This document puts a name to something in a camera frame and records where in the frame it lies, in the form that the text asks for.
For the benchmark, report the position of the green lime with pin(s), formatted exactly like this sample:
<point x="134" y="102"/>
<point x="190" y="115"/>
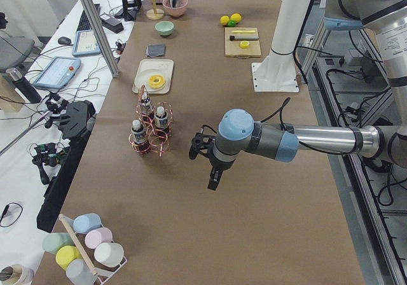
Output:
<point x="231" y="23"/>

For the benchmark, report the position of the far teach pendant tablet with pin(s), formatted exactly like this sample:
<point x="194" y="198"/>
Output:
<point x="85" y="44"/>

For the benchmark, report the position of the grey pastel cup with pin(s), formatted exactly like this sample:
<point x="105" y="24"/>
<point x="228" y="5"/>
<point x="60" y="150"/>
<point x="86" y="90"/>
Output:
<point x="79" y="274"/>

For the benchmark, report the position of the mint green bowl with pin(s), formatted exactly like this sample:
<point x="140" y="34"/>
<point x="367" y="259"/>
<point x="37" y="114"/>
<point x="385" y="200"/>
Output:
<point x="164" y="28"/>

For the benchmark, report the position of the tea bottle front rack slot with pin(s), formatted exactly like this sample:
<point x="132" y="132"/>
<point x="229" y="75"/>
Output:
<point x="140" y="137"/>

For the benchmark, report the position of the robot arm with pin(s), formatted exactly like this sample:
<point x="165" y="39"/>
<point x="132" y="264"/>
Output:
<point x="238" y="131"/>

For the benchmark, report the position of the tea bottle top rack slot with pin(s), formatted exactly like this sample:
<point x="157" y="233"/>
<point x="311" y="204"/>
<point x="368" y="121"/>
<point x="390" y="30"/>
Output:
<point x="146" y="104"/>

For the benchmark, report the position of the blue pastel cup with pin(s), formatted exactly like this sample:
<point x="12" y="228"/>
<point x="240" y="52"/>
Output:
<point x="86" y="222"/>

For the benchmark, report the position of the half lemon slice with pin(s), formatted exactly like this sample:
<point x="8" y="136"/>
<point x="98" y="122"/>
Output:
<point x="244" y="44"/>

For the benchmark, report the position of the yellow lemon far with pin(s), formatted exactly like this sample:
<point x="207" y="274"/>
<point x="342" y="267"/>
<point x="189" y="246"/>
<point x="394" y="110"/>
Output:
<point x="236" y="17"/>

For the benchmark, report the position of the wooden mug tree stand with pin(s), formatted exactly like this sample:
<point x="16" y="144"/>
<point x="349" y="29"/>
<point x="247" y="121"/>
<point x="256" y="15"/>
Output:
<point x="154" y="13"/>

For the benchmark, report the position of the aluminium frame post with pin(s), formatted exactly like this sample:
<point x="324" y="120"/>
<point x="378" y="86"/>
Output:
<point x="93" y="17"/>

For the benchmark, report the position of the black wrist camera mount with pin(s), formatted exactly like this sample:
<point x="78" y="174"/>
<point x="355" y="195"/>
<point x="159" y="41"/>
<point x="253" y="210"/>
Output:
<point x="202" y="144"/>

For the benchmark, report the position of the wooden cutting board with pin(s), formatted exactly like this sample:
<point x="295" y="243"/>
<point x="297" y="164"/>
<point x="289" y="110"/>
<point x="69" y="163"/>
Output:
<point x="232" y="49"/>

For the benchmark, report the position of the copper wire bottle rack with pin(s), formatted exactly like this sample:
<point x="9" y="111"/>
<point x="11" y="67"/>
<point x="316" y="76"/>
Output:
<point x="158" y="139"/>

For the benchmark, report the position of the computer mouse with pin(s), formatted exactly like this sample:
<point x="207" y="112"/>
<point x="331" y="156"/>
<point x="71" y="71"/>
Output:
<point x="64" y="40"/>

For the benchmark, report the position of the green pastel cup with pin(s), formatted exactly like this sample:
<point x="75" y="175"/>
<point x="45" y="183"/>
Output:
<point x="54" y="241"/>

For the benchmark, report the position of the cream serving tray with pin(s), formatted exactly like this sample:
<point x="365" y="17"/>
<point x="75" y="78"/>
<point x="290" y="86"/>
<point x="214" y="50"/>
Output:
<point x="165" y="65"/>

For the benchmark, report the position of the yellow pastel cup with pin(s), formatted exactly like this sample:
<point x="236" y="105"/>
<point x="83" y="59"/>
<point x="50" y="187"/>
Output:
<point x="65" y="255"/>

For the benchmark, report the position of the black keyboard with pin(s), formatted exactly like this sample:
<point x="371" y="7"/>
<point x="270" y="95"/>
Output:
<point x="84" y="23"/>

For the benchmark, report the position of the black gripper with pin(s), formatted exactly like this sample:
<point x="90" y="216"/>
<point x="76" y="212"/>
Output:
<point x="220" y="165"/>

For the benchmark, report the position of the glazed donut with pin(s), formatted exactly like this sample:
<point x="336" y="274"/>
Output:
<point x="156" y="81"/>

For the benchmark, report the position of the pink pastel cup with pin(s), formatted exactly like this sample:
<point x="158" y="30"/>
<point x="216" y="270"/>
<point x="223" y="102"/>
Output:
<point x="97" y="236"/>

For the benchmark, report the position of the white pastel cup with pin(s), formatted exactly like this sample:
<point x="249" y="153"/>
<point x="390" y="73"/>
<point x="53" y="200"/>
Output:
<point x="109" y="254"/>

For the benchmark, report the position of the black thermos bottle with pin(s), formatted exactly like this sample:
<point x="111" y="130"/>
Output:
<point x="22" y="83"/>

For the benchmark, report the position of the grey folded cloth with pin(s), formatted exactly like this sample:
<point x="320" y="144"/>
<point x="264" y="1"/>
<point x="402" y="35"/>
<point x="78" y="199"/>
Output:
<point x="155" y="50"/>

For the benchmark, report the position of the teach pendant tablet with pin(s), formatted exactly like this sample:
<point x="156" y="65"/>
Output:
<point x="85" y="44"/>
<point x="58" y="73"/>

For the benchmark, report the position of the tea bottle rack slot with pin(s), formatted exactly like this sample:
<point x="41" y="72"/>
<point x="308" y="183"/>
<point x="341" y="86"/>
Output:
<point x="161" y="118"/>
<point x="146" y="104"/>
<point x="140" y="137"/>

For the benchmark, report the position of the yellow lemon near board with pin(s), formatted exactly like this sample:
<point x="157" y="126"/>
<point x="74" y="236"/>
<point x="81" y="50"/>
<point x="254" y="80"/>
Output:
<point x="224" y="20"/>

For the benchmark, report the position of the near teach pendant tablet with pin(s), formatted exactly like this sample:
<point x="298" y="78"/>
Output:
<point x="58" y="73"/>

